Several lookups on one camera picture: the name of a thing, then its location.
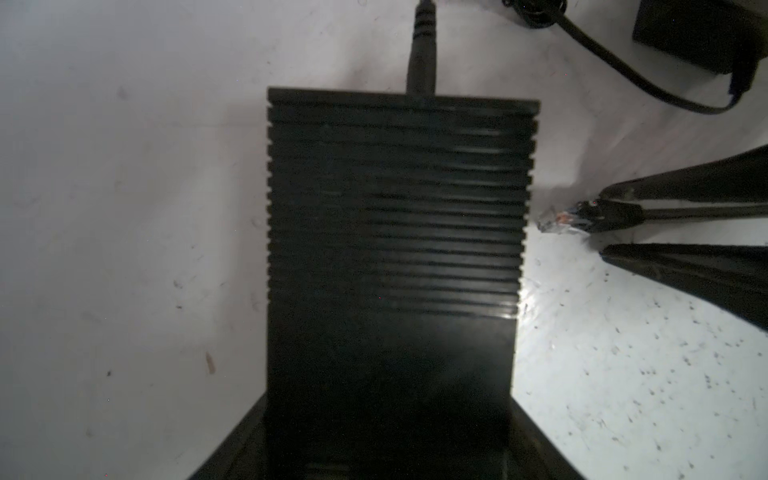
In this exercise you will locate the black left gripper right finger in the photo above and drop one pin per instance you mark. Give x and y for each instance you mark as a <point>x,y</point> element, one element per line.
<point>532,455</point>

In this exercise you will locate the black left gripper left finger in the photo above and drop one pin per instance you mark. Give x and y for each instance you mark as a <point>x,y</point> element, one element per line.
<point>243,453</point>

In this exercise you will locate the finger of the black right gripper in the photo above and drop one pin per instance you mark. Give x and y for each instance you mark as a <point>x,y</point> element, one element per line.
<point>731,277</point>
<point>738,179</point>

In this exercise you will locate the black power adapter with cable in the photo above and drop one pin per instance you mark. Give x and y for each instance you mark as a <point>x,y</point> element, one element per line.
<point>702,40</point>

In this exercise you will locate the black network switch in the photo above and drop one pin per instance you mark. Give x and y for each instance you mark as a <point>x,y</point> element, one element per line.
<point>396,235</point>

